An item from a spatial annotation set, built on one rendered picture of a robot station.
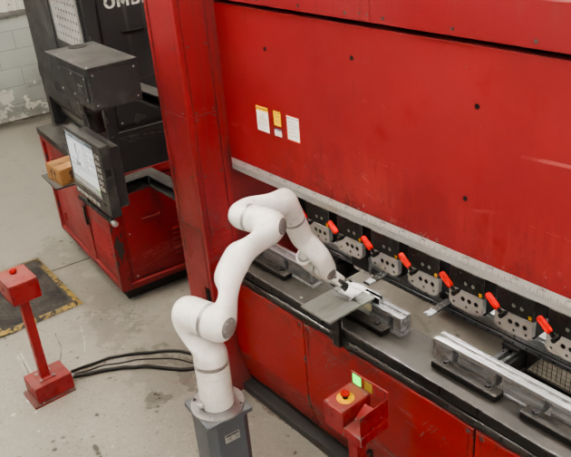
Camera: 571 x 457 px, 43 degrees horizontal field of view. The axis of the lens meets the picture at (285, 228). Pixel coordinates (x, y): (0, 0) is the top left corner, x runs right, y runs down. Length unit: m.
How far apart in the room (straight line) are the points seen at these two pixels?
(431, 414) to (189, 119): 1.67
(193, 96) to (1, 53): 6.15
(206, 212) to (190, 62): 0.74
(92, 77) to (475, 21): 1.70
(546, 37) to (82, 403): 3.23
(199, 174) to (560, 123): 1.83
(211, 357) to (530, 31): 1.40
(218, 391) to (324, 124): 1.13
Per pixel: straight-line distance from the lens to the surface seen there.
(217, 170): 3.52
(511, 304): 2.57
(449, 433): 2.96
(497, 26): 2.25
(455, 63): 2.39
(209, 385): 2.49
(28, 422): 4.39
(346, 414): 2.89
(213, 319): 2.31
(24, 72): 9.45
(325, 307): 3.04
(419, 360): 2.96
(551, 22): 2.15
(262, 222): 2.41
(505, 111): 2.31
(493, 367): 2.80
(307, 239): 2.71
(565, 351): 2.53
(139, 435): 4.08
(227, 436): 2.61
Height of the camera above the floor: 2.70
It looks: 28 degrees down
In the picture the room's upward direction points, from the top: 5 degrees counter-clockwise
